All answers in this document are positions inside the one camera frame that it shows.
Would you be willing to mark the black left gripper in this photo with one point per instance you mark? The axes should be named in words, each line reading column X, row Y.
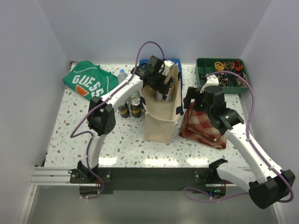
column 162, row 88

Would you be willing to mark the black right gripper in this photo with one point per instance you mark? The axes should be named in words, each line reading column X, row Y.
column 193, row 93

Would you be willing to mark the beige canvas tote bag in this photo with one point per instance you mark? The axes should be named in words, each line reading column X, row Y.
column 161, row 117

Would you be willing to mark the green cap soda bottle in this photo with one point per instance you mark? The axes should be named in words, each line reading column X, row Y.
column 135, row 94

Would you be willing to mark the black can silver tab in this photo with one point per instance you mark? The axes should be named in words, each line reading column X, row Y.
column 136, row 107

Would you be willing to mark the Pocari Sweat bottle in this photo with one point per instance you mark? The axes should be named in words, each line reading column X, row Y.
column 122, row 75

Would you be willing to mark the black can foil top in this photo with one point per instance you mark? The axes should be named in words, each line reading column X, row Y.
column 124, row 110

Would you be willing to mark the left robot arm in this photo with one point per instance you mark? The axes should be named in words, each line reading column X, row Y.
column 101, row 117

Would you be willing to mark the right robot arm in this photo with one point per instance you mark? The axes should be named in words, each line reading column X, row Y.
column 267, row 183

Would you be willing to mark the red plaid cloth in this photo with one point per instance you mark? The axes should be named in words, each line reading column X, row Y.
column 196, row 126

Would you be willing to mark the folded blue cloth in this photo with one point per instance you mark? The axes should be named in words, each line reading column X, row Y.
column 175, row 60

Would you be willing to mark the green compartment tray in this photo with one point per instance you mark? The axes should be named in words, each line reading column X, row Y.
column 231, row 73

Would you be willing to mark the green Guess t-shirt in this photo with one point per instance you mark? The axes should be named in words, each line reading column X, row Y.
column 89, row 80

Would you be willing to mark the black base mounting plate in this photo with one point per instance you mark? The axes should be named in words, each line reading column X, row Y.
column 146, row 179

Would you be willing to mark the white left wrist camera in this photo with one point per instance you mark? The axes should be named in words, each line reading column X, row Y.
column 168, row 64

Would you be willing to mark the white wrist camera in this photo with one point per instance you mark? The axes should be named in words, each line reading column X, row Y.
column 211, row 80
column 168, row 64

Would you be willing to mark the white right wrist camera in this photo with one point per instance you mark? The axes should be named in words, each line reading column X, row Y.
column 211, row 80

